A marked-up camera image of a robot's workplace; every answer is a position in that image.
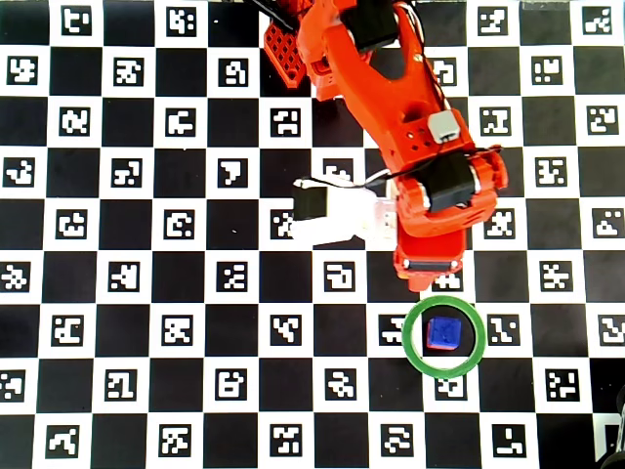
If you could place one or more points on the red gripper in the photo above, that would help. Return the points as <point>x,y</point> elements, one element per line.
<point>431,265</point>

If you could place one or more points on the blue cube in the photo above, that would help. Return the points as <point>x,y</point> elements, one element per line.
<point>445,331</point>

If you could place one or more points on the red robot arm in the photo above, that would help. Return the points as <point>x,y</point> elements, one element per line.
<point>381,107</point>

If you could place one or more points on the grey square pad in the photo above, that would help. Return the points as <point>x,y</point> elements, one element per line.
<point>444,127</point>

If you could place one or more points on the clear tape strip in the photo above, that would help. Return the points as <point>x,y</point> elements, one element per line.
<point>542,5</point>

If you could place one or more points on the black white marker checkerboard mat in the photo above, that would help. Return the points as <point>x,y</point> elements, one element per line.
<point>73,273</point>

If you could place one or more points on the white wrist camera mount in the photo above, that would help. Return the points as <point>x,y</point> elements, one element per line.
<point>351,220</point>

